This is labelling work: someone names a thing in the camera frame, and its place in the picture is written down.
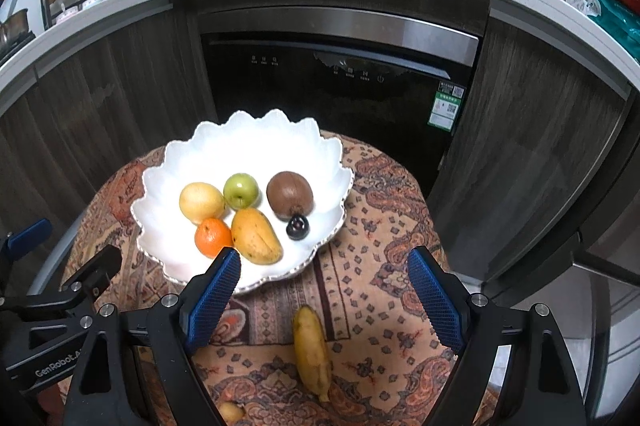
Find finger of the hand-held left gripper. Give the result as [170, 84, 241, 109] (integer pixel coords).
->
[0, 245, 123, 323]
[0, 218, 53, 267]

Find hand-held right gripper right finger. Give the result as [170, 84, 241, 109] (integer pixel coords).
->
[406, 246, 586, 426]

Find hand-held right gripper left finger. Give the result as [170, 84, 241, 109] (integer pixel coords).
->
[62, 247, 242, 426]

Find large orange tangerine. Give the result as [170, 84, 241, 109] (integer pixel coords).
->
[194, 217, 234, 257]

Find yellow mango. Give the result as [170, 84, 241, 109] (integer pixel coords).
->
[231, 208, 284, 265]

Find yellow round citrus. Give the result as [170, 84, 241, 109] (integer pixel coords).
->
[179, 182, 227, 223]

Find dark purple plum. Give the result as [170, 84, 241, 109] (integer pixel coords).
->
[285, 214, 310, 238]

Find green apple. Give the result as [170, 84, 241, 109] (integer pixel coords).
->
[223, 173, 259, 210]

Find yellow banana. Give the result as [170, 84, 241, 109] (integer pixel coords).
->
[293, 306, 333, 403]

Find white scalloped bowl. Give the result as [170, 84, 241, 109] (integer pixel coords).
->
[131, 108, 355, 295]

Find brown kiwi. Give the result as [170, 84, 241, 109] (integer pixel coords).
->
[266, 171, 314, 219]

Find grey curved bar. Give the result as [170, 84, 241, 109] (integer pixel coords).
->
[50, 201, 101, 291]

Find patterned paisley tablecloth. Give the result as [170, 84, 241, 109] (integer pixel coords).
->
[57, 131, 501, 426]

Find small brown longan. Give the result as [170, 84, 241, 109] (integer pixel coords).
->
[218, 401, 246, 424]

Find dark wood cabinet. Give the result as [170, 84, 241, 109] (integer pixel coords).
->
[427, 13, 628, 287]
[0, 0, 218, 257]

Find steel cooking pot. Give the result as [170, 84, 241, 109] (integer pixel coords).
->
[0, 8, 31, 49]

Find black built-in dishwasher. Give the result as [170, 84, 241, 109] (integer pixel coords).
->
[197, 6, 486, 201]

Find green plastic bag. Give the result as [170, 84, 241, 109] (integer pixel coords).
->
[590, 0, 640, 66]

